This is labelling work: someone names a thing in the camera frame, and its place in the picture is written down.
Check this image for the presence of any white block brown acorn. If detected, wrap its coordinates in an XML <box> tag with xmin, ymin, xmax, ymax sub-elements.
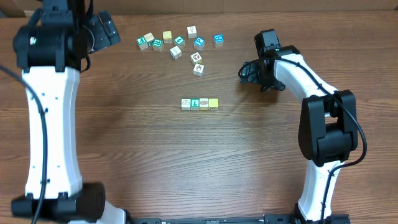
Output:
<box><xmin>193</xmin><ymin>63</ymin><xmax>205</xmax><ymax>77</ymax></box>

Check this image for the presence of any plain wooden block number two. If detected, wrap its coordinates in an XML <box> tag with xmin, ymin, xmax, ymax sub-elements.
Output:
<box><xmin>144</xmin><ymin>32</ymin><xmax>155</xmax><ymax>47</ymax></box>

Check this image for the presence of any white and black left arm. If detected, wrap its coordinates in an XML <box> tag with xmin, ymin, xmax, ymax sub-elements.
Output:
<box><xmin>11</xmin><ymin>0</ymin><xmax>129</xmax><ymax>223</ymax></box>

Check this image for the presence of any blue P wooden block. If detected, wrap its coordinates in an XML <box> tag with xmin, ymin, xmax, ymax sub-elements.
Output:
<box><xmin>193</xmin><ymin>37</ymin><xmax>205</xmax><ymax>51</ymax></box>

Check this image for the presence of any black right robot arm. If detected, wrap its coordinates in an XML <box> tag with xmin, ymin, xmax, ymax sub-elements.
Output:
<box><xmin>238</xmin><ymin>29</ymin><xmax>363</xmax><ymax>223</ymax></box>

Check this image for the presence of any white block blue side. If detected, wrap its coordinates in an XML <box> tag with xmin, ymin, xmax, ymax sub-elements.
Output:
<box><xmin>170</xmin><ymin>46</ymin><xmax>182</xmax><ymax>60</ymax></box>

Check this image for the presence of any white wooden block top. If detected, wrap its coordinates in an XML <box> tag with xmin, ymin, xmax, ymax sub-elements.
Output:
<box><xmin>187</xmin><ymin>26</ymin><xmax>197</xmax><ymax>39</ymax></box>

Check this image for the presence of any white patterned wooden block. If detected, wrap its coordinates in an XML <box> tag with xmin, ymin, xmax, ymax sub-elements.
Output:
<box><xmin>181</xmin><ymin>98</ymin><xmax>191</xmax><ymax>110</ymax></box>

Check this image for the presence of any white block brown animal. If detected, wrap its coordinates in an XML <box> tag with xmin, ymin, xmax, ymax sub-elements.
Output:
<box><xmin>190</xmin><ymin>52</ymin><xmax>203</xmax><ymax>65</ymax></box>

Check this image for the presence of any blue top wooden block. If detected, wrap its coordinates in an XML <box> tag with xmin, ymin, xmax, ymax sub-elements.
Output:
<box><xmin>213</xmin><ymin>34</ymin><xmax>224</xmax><ymax>47</ymax></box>

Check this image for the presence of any green number four block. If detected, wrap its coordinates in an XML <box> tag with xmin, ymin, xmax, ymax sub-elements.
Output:
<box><xmin>174</xmin><ymin>35</ymin><xmax>185</xmax><ymax>48</ymax></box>

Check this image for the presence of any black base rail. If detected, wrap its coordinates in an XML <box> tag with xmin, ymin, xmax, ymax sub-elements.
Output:
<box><xmin>126</xmin><ymin>215</ymin><xmax>351</xmax><ymax>224</ymax></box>

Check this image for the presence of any green letter block far left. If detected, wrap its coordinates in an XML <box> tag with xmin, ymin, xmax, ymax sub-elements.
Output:
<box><xmin>136</xmin><ymin>36</ymin><xmax>149</xmax><ymax>50</ymax></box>

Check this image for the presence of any yellow top wooden block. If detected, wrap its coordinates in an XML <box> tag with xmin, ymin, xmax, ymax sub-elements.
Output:
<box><xmin>162</xmin><ymin>30</ymin><xmax>173</xmax><ymax>44</ymax></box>

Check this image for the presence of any green R wooden block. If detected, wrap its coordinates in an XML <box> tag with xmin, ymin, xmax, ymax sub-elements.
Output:
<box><xmin>152</xmin><ymin>39</ymin><xmax>164</xmax><ymax>52</ymax></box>

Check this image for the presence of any green L wooden block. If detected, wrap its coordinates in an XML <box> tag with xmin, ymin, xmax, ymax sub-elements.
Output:
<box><xmin>190</xmin><ymin>98</ymin><xmax>200</xmax><ymax>110</ymax></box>

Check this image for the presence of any yellow sided picture block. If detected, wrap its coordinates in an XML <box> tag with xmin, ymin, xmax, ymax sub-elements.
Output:
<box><xmin>199</xmin><ymin>98</ymin><xmax>209</xmax><ymax>110</ymax></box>

